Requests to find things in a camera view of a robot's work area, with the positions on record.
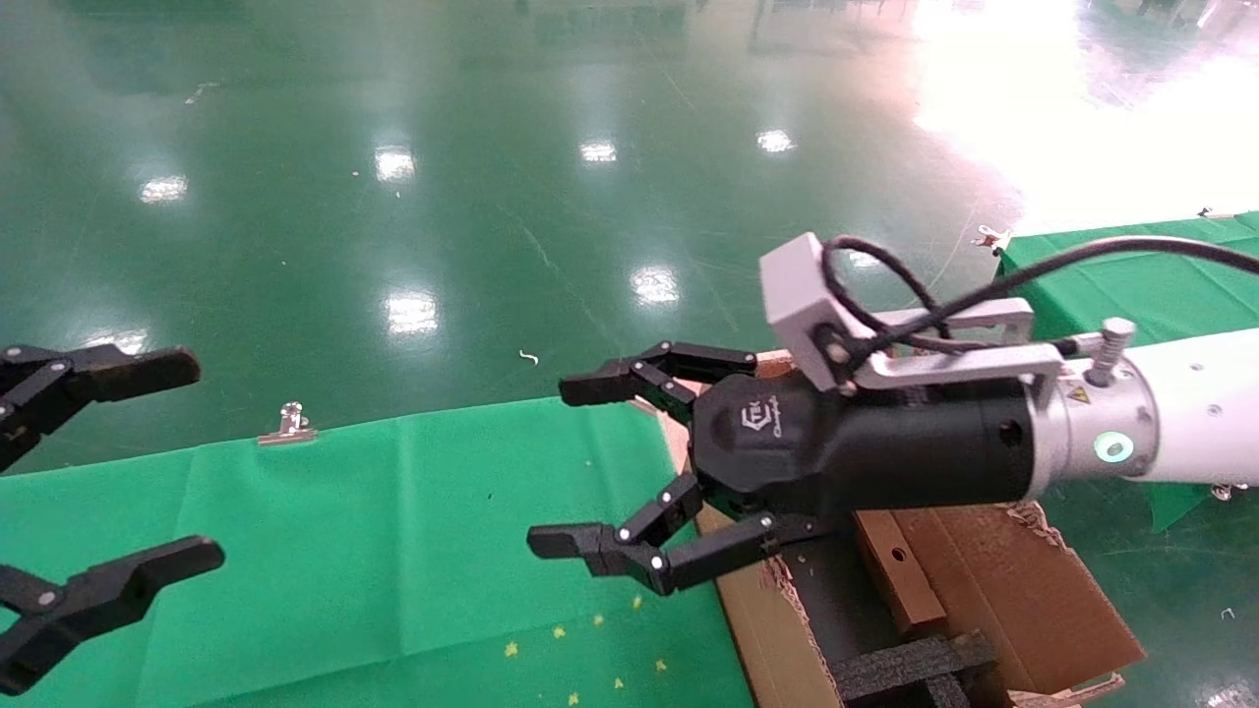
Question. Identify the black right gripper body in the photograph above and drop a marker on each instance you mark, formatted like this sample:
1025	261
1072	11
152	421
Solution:
885	452

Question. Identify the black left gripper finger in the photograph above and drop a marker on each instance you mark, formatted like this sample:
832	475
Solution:
128	372
118	585

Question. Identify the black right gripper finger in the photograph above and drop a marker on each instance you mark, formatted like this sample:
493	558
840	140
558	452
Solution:
600	546
708	362

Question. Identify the small cardboard box with hole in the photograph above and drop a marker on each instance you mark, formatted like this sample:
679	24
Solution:
900	585

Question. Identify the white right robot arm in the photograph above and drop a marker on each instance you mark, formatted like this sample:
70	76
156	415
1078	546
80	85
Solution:
1210	413

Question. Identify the large open cardboard carton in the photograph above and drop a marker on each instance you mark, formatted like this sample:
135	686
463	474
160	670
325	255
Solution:
1033	590

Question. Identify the black foam bottom pad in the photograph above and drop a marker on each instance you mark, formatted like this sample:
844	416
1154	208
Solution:
836	610

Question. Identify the black foam insert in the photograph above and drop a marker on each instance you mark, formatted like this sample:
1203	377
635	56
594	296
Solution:
895	669

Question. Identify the green tablecloth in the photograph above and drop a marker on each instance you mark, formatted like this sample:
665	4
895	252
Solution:
344	551
1161	295

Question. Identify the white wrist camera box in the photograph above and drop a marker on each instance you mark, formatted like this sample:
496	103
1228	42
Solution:
802	295

